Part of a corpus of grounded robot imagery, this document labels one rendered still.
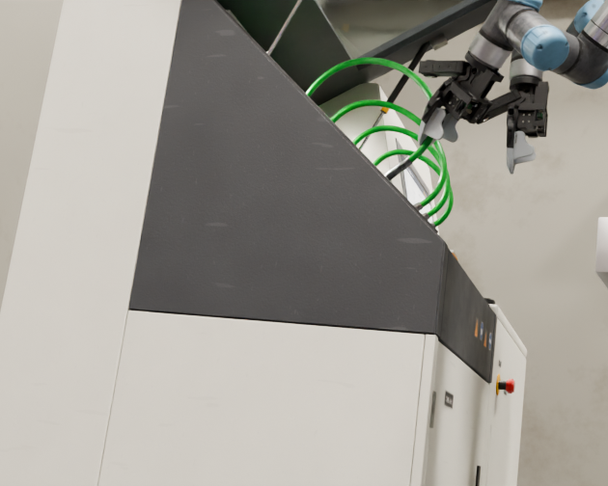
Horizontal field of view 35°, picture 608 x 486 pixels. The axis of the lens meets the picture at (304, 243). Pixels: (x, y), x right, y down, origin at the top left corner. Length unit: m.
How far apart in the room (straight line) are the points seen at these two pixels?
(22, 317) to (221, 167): 0.49
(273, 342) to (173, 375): 0.20
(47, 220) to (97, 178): 0.13
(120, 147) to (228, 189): 0.26
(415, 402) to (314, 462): 0.20
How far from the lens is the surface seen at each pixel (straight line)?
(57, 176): 1.96
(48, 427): 1.85
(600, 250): 1.56
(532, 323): 4.70
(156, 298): 1.78
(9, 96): 3.62
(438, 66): 1.95
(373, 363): 1.62
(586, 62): 1.87
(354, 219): 1.68
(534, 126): 2.15
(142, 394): 1.76
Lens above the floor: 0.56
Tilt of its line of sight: 13 degrees up
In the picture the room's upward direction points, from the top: 8 degrees clockwise
